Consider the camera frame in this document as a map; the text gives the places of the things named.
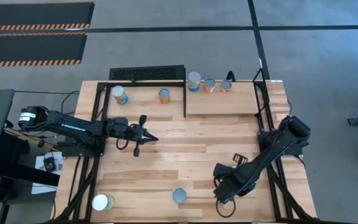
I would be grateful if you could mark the black frame wooden shelf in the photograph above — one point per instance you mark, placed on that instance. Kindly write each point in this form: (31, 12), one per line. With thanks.
(222, 102)

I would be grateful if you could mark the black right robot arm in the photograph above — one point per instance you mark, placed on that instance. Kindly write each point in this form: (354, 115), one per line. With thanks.
(269, 155)

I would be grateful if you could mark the blue salmon label can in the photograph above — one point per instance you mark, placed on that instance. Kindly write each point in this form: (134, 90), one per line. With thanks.
(179, 195)

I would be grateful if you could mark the black clamp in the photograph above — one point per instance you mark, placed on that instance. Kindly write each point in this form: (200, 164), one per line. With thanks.
(232, 77)

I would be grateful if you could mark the small black device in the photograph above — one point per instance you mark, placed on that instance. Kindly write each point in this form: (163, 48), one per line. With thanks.
(49, 164)

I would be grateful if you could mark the orange black patterned can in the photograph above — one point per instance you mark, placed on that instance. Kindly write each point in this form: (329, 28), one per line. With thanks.
(164, 95)

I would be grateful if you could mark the black plastic bracket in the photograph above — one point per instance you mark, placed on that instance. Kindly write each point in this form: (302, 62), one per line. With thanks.
(240, 159)

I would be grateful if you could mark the small yellow orange can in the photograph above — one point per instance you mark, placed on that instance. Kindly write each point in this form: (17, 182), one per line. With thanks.
(226, 85)

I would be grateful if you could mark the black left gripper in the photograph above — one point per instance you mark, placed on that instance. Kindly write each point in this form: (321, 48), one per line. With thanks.
(121, 129)

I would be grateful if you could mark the carrots label can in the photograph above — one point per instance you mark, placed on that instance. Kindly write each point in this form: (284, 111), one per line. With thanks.
(101, 202)

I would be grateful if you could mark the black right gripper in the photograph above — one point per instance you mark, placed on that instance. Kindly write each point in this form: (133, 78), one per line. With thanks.
(232, 179)

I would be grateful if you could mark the white paper sheet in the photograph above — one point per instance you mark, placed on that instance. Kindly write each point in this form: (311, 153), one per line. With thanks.
(38, 161)

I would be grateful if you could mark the tomatoes label can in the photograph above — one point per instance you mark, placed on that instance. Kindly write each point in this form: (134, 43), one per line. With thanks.
(119, 92)

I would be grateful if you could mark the red orange can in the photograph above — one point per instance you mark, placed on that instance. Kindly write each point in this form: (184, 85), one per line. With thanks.
(209, 84)

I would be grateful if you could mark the peas label can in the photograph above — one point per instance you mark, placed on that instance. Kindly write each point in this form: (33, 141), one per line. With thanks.
(194, 79)

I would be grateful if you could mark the black orange striped floor mat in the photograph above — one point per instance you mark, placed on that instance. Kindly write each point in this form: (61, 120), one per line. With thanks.
(30, 48)
(36, 14)

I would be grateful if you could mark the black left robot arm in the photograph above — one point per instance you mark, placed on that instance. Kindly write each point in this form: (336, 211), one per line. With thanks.
(73, 127)

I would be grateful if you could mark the black aluminium table frame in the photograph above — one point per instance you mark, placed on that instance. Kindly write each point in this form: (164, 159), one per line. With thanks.
(73, 151)

